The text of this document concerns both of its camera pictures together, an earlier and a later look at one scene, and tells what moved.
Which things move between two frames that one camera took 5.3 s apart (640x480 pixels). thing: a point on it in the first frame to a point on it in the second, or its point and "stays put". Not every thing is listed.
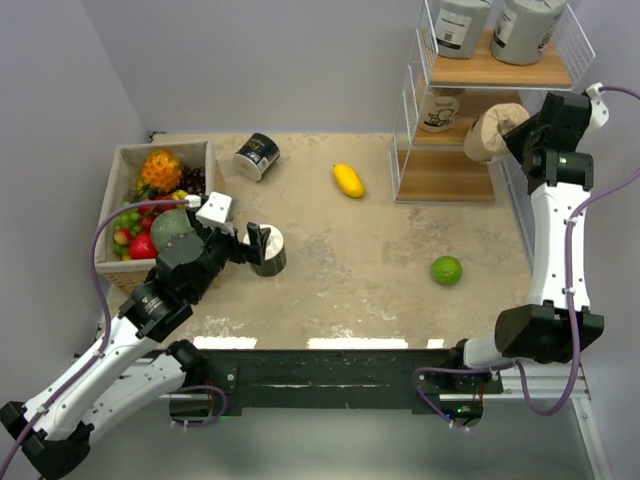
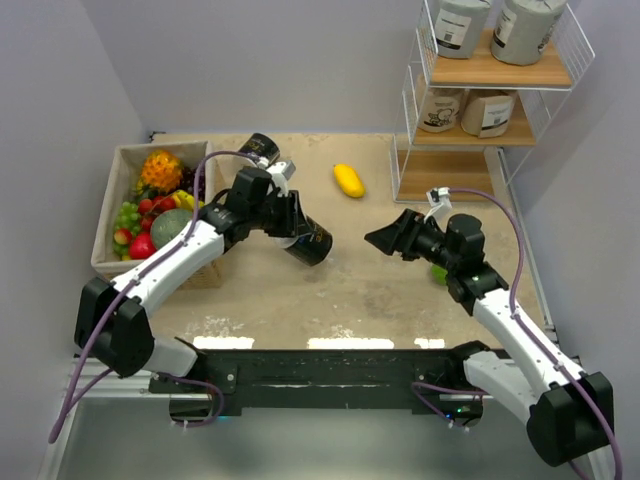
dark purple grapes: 193,180 stays put
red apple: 142,246 stays put
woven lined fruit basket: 127,275 stays put
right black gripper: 514,139 to 401,234
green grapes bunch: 130,220 stays put
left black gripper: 241,252 to 290,226
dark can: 274,261 to 312,245
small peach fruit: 123,236 stays put
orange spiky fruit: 162,171 stays put
